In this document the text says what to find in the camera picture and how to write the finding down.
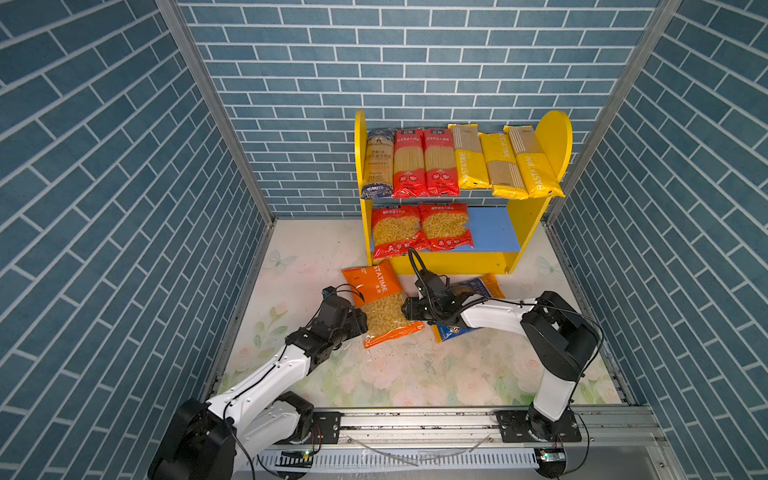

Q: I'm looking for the blue elbow pasta bag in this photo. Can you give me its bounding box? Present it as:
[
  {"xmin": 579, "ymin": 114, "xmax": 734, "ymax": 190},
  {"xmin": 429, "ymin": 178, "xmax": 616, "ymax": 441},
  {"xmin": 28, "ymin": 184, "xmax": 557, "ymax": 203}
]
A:
[{"xmin": 431, "ymin": 273, "xmax": 506, "ymax": 344}]

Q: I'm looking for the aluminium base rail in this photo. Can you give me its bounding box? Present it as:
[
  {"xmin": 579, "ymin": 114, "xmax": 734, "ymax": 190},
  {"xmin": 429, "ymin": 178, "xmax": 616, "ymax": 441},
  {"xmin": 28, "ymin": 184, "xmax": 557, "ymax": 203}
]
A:
[{"xmin": 237, "ymin": 406, "xmax": 684, "ymax": 479}]

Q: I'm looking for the aluminium corner post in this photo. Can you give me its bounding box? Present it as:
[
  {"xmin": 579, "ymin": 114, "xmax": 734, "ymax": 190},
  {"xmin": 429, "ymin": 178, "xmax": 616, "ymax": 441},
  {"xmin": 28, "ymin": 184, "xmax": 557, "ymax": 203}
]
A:
[
  {"xmin": 154, "ymin": 0, "xmax": 276, "ymax": 226},
  {"xmin": 562, "ymin": 0, "xmax": 682, "ymax": 195}
]

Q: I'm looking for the red spaghetti bag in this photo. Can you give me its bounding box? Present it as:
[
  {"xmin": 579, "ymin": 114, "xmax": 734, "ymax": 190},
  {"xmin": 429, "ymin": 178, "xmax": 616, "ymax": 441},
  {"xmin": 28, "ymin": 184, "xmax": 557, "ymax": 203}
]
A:
[
  {"xmin": 392, "ymin": 129, "xmax": 428, "ymax": 199},
  {"xmin": 424, "ymin": 128, "xmax": 460, "ymax": 197}
]

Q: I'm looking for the aluminium corner post left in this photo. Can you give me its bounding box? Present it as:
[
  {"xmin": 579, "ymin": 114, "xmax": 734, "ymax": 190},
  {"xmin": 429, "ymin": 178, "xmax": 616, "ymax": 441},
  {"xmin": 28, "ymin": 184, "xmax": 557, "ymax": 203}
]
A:
[{"xmin": 154, "ymin": 0, "xmax": 276, "ymax": 226}]

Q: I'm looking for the yellow shelf unit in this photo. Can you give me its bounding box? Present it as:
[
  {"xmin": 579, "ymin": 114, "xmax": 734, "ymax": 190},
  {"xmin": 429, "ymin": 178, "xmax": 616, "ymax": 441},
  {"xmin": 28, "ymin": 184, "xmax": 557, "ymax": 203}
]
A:
[{"xmin": 354, "ymin": 109, "xmax": 574, "ymax": 276}]

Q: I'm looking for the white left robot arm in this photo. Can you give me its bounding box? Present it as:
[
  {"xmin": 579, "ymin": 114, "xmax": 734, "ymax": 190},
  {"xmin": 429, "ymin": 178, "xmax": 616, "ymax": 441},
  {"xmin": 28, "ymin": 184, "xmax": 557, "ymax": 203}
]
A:
[{"xmin": 147, "ymin": 288, "xmax": 368, "ymax": 479}]

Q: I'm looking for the red macaroni bag back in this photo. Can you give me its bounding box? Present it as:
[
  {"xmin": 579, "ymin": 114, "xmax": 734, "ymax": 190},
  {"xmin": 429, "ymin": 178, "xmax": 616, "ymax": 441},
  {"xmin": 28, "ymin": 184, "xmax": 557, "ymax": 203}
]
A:
[{"xmin": 418, "ymin": 203, "xmax": 474, "ymax": 252}]

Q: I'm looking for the red macaroni bag front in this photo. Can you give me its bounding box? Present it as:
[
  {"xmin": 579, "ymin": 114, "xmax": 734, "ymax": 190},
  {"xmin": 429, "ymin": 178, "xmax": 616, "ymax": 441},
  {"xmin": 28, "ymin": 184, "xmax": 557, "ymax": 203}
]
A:
[{"xmin": 372, "ymin": 205, "xmax": 428, "ymax": 260}]

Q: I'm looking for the orange pasta bag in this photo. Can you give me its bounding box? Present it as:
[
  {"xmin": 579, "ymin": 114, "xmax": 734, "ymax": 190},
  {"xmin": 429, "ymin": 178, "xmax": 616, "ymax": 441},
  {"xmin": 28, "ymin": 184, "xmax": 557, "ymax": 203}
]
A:
[{"xmin": 342, "ymin": 260, "xmax": 424, "ymax": 349}]

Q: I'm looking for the aluminium corner post right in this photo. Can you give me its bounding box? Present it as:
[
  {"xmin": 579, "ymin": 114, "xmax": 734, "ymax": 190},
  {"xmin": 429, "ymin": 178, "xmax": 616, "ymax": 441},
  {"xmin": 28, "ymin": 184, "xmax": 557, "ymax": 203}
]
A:
[{"xmin": 562, "ymin": 0, "xmax": 682, "ymax": 195}]

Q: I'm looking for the dark blue spaghetti bag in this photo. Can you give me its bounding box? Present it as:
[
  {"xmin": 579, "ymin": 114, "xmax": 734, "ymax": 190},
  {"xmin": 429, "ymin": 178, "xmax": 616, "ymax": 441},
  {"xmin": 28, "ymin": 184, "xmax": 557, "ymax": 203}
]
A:
[{"xmin": 360, "ymin": 128, "xmax": 395, "ymax": 200}]

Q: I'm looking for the red macaroni bag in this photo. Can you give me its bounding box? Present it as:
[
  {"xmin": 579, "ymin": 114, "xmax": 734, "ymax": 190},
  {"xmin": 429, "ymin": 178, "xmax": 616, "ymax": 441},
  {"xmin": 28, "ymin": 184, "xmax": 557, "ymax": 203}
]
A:
[
  {"xmin": 372, "ymin": 205, "xmax": 428, "ymax": 260},
  {"xmin": 418, "ymin": 203, "xmax": 474, "ymax": 252}
]

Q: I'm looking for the yellow spaghetti box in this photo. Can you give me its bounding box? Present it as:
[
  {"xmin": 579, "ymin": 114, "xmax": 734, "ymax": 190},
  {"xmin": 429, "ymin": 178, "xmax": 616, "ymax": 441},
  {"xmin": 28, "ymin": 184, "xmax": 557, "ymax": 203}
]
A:
[
  {"xmin": 448, "ymin": 124, "xmax": 491, "ymax": 190},
  {"xmin": 505, "ymin": 126, "xmax": 564, "ymax": 198},
  {"xmin": 479, "ymin": 133, "xmax": 529, "ymax": 200}
]

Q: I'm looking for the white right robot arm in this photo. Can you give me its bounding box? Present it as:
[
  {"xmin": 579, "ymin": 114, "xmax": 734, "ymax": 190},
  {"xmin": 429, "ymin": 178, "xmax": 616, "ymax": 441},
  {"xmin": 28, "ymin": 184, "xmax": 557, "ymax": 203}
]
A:
[{"xmin": 402, "ymin": 269, "xmax": 602, "ymax": 442}]

